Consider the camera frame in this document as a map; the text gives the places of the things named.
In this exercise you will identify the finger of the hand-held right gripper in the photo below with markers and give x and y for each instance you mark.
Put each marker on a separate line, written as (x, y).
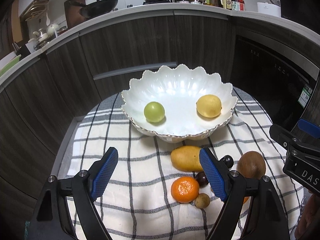
(308, 128)
(282, 137)

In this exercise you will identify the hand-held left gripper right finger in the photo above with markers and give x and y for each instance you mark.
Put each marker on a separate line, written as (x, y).
(212, 172)

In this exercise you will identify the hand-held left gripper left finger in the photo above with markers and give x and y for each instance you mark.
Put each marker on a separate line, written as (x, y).
(106, 172)

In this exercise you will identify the dark purple plum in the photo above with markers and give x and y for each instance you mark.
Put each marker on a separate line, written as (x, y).
(226, 160)
(200, 178)

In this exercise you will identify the small brown longan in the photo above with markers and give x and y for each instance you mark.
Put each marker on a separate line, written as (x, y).
(202, 200)

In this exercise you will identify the yellow mango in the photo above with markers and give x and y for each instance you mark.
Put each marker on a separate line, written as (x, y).
(185, 158)

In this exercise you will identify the orange tangerine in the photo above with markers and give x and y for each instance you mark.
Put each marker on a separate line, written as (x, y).
(185, 189)
(246, 200)

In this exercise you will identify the brown kiwi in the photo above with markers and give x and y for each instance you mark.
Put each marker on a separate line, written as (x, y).
(251, 165)

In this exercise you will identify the white scalloped bowl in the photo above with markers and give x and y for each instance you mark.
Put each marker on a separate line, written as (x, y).
(175, 100)

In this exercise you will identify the person's right hand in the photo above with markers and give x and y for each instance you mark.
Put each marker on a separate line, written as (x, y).
(307, 215)

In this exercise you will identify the green sticker label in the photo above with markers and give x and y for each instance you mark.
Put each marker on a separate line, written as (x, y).
(305, 96)

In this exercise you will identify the white checked cloth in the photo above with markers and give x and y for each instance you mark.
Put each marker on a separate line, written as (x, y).
(140, 167)

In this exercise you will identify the yellow lemon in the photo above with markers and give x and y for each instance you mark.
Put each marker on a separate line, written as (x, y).
(208, 105)

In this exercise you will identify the black built-in dishwasher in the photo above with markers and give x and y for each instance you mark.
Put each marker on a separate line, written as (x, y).
(265, 70)

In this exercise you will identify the green apple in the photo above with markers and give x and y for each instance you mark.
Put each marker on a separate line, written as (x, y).
(154, 111)

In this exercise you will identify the black countertop appliance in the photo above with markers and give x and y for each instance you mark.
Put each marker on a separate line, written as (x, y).
(297, 7)

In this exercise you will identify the white round pot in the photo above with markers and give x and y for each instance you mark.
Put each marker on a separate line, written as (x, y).
(268, 10)

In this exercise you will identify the dark wood kitchen cabinet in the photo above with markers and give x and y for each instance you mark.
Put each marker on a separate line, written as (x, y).
(125, 42)

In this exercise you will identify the white teapot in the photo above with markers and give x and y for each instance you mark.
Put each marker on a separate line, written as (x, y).
(53, 29)

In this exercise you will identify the wooden chopping board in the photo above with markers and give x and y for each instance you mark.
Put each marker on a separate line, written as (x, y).
(73, 12)

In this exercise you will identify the black wok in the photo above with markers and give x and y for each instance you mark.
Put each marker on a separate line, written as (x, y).
(100, 6)

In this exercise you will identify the grey kitchen countertop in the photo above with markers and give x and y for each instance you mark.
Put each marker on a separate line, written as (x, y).
(150, 7)

